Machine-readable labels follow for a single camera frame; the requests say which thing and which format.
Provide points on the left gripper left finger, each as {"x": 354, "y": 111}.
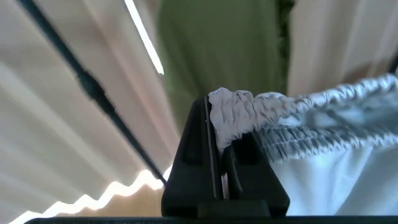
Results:
{"x": 189, "y": 183}

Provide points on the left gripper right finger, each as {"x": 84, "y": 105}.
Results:
{"x": 258, "y": 186}

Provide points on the pale grey shorts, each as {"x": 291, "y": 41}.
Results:
{"x": 342, "y": 180}

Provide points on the green printed shirt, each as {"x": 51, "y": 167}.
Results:
{"x": 217, "y": 46}

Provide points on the black clothes rack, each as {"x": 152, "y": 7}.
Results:
{"x": 90, "y": 85}

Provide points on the beige curtain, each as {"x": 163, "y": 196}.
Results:
{"x": 46, "y": 140}

